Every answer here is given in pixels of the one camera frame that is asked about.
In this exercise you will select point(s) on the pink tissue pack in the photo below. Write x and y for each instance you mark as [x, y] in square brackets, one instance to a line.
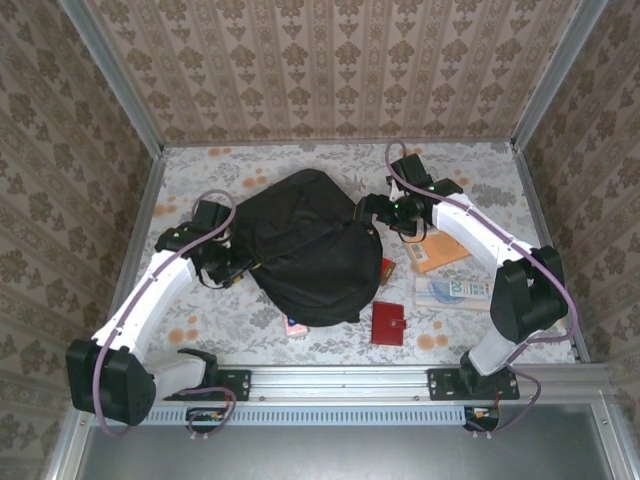
[294, 327]

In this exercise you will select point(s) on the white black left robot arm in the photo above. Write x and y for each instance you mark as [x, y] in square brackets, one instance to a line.
[150, 300]

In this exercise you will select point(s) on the red leather wallet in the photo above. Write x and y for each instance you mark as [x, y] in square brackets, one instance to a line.
[387, 325]

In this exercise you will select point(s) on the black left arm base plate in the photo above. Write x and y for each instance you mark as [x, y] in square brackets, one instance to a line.
[240, 382]

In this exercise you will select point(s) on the black backpack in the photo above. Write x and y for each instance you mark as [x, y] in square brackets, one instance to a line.
[310, 245]

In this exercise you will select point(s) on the aluminium corner post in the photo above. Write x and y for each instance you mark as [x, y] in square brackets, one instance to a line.
[556, 75]
[118, 80]

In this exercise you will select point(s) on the grey metal panel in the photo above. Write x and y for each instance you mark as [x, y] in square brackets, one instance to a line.
[350, 455]

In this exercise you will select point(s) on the red brown card pack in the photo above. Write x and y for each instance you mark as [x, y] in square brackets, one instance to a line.
[387, 272]

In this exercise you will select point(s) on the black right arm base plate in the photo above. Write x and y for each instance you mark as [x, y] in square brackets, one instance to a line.
[442, 385]

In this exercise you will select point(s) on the aluminium front rail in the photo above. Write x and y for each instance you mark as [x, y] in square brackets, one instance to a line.
[340, 382]

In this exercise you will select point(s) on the aluminium side rail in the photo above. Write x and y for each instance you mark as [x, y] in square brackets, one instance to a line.
[134, 250]
[540, 225]

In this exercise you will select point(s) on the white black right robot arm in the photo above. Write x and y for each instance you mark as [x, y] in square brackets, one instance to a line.
[475, 225]

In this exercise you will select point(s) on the orange book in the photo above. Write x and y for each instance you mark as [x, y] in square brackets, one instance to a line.
[440, 252]

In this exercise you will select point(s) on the floral tablecloth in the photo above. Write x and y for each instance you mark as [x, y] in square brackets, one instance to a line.
[325, 350]

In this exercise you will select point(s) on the thin aluminium back rail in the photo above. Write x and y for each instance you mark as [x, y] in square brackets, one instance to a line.
[340, 143]

